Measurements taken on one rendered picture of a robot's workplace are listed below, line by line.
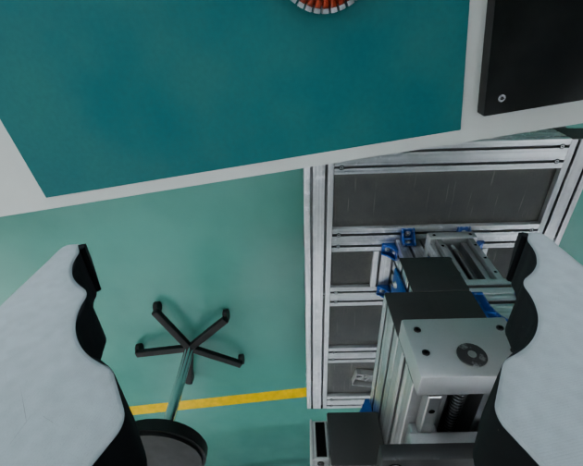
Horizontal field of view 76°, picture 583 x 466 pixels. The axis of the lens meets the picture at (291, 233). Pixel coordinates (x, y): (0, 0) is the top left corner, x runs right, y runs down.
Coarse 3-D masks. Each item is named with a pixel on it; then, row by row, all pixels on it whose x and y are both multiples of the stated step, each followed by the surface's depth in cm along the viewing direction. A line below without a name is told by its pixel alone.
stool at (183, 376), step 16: (160, 304) 168; (160, 320) 165; (224, 320) 165; (176, 336) 170; (208, 336) 170; (144, 352) 176; (160, 352) 176; (176, 352) 176; (192, 352) 174; (208, 352) 177; (192, 368) 184; (176, 384) 157; (176, 400) 151; (144, 432) 126; (160, 432) 126; (176, 432) 127; (192, 432) 132; (144, 448) 130; (160, 448) 130; (176, 448) 130; (192, 448) 130; (160, 464) 135; (176, 464) 136; (192, 464) 136
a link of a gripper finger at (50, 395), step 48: (48, 288) 9; (96, 288) 11; (0, 336) 8; (48, 336) 8; (96, 336) 9; (0, 384) 7; (48, 384) 7; (96, 384) 7; (0, 432) 6; (48, 432) 6; (96, 432) 6
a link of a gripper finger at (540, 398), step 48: (528, 240) 10; (528, 288) 8; (576, 288) 8; (528, 336) 8; (576, 336) 7; (528, 384) 6; (576, 384) 6; (480, 432) 7; (528, 432) 6; (576, 432) 6
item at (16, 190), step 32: (480, 0) 43; (480, 32) 45; (480, 64) 47; (0, 128) 51; (480, 128) 51; (512, 128) 51; (544, 128) 51; (0, 160) 53; (288, 160) 53; (320, 160) 53; (0, 192) 56; (32, 192) 56; (96, 192) 56; (128, 192) 56
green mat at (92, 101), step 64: (0, 0) 43; (64, 0) 43; (128, 0) 43; (192, 0) 43; (256, 0) 43; (384, 0) 43; (448, 0) 43; (0, 64) 46; (64, 64) 46; (128, 64) 46; (192, 64) 46; (256, 64) 46; (320, 64) 47; (384, 64) 47; (448, 64) 47; (64, 128) 51; (128, 128) 51; (192, 128) 51; (256, 128) 51; (320, 128) 51; (384, 128) 51; (448, 128) 51; (64, 192) 56
